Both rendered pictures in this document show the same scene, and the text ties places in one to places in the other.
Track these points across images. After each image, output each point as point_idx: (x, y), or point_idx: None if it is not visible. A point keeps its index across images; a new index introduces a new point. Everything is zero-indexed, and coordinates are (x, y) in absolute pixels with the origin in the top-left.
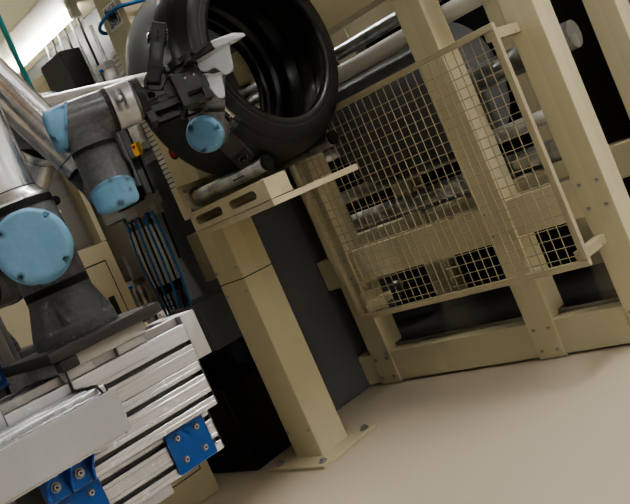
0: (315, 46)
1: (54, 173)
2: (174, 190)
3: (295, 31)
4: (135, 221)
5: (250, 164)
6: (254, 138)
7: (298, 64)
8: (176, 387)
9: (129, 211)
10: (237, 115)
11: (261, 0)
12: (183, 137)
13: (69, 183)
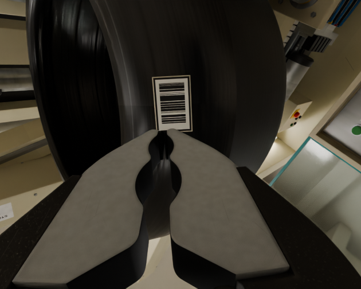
0: (61, 36)
1: (344, 116)
2: (321, 27)
3: (78, 63)
4: (337, 22)
5: None
6: (156, 1)
7: (95, 32)
8: None
9: (327, 34)
10: (148, 82)
11: (91, 108)
12: (262, 105)
13: (345, 101)
